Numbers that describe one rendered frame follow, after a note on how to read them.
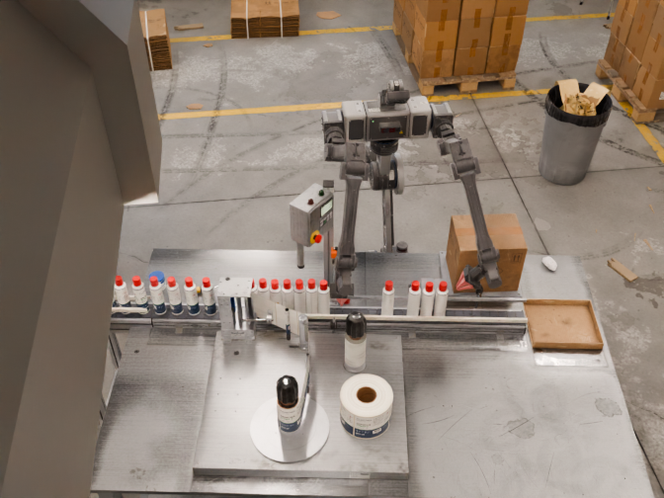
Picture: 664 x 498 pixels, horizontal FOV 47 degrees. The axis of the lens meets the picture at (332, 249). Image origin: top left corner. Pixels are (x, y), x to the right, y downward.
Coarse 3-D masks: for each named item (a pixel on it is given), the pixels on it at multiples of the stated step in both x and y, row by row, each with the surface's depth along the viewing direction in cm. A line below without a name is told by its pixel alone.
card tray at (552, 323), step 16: (528, 304) 350; (544, 304) 350; (560, 304) 350; (576, 304) 349; (528, 320) 343; (544, 320) 343; (560, 320) 343; (576, 320) 343; (592, 320) 343; (544, 336) 336; (560, 336) 336; (576, 336) 336; (592, 336) 336
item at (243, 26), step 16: (240, 0) 727; (256, 0) 727; (272, 0) 727; (288, 0) 727; (240, 16) 702; (256, 16) 702; (272, 16) 700; (288, 16) 701; (240, 32) 710; (256, 32) 711; (272, 32) 712; (288, 32) 712
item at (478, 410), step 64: (192, 256) 374; (256, 256) 374; (320, 256) 374; (384, 256) 374; (576, 256) 374; (128, 384) 317; (192, 384) 317; (448, 384) 317; (512, 384) 317; (576, 384) 317; (128, 448) 295; (192, 448) 295; (448, 448) 295; (512, 448) 295; (576, 448) 295
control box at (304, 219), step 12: (312, 192) 308; (324, 192) 308; (300, 204) 302; (300, 216) 303; (312, 216) 302; (300, 228) 307; (312, 228) 306; (324, 228) 315; (300, 240) 312; (312, 240) 310
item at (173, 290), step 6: (168, 282) 326; (174, 282) 327; (168, 288) 328; (174, 288) 328; (168, 294) 331; (174, 294) 330; (180, 294) 334; (174, 300) 332; (180, 300) 335; (174, 306) 335; (180, 306) 336; (174, 312) 338; (180, 312) 338
